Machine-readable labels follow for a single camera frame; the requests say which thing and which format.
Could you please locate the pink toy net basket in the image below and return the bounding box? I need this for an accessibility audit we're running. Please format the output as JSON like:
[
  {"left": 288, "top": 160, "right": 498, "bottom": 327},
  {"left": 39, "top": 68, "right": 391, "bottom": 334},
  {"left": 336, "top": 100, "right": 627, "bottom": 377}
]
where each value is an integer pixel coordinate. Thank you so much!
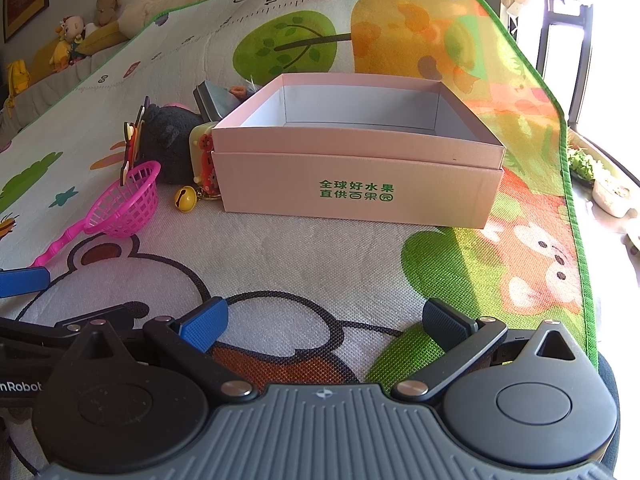
[{"left": 32, "top": 160, "right": 160, "bottom": 266}]

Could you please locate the yellow Hello Kitty toy camera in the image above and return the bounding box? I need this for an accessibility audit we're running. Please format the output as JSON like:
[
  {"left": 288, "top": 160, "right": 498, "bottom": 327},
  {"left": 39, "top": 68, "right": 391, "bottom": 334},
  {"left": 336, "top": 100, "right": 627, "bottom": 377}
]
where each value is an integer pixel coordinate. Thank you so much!
[{"left": 189, "top": 122, "right": 221, "bottom": 200}]

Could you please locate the black plush toy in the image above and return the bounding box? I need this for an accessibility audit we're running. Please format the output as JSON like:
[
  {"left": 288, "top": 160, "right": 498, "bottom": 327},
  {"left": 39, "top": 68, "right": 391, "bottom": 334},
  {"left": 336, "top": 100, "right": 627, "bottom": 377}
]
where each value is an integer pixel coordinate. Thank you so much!
[{"left": 139, "top": 104, "right": 204, "bottom": 185}]

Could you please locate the grey metal tin case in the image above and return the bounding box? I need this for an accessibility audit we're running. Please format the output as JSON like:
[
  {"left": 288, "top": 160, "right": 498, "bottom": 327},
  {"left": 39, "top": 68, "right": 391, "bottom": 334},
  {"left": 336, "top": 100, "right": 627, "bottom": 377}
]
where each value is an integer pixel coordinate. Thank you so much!
[{"left": 193, "top": 80, "right": 241, "bottom": 122}]

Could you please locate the colourful cartoon play mat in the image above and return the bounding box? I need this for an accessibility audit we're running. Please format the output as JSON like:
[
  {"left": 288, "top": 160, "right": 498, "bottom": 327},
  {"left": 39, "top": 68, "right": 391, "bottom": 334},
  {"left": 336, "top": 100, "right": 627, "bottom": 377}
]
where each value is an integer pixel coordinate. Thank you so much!
[{"left": 0, "top": 0, "right": 600, "bottom": 480}]

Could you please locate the gold jingle bell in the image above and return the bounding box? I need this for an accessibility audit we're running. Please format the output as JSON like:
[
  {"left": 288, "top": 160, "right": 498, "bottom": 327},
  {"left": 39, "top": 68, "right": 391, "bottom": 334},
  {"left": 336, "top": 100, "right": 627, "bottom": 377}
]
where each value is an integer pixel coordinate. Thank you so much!
[{"left": 174, "top": 185, "right": 198, "bottom": 214}]

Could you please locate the pink cardboard box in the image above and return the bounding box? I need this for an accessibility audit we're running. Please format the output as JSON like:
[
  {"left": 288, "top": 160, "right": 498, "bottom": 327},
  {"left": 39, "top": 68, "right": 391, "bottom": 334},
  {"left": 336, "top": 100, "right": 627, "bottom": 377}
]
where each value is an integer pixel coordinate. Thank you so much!
[{"left": 212, "top": 73, "right": 504, "bottom": 229}]

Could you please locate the white bowl on sill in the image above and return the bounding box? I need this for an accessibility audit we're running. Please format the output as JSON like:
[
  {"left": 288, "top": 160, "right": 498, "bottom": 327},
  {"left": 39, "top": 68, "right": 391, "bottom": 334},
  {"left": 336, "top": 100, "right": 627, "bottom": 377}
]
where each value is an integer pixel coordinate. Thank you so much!
[{"left": 592, "top": 177, "right": 636, "bottom": 219}]

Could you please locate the yellow duck plush doll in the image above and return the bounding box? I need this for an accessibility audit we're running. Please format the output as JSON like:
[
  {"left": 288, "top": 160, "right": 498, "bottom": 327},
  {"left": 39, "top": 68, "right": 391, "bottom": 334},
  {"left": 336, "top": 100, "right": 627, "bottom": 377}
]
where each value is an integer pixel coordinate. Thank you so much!
[{"left": 49, "top": 15, "right": 85, "bottom": 73}]

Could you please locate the yellow cushion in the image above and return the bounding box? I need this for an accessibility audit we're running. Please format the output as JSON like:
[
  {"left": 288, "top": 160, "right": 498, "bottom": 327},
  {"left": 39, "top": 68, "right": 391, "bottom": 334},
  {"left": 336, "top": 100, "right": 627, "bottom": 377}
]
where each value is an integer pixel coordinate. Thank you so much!
[{"left": 76, "top": 22, "right": 128, "bottom": 56}]

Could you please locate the brown plush animal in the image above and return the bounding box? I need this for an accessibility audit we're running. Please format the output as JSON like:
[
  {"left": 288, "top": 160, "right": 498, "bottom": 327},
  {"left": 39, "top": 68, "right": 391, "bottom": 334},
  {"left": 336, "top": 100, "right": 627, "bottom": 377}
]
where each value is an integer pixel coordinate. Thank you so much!
[{"left": 93, "top": 0, "right": 122, "bottom": 27}]

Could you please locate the cream plush pillow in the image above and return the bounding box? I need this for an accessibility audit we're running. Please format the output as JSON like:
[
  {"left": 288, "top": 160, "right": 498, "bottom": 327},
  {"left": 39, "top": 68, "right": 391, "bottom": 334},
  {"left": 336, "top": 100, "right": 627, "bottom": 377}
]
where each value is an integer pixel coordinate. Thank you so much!
[{"left": 117, "top": 0, "right": 202, "bottom": 39}]

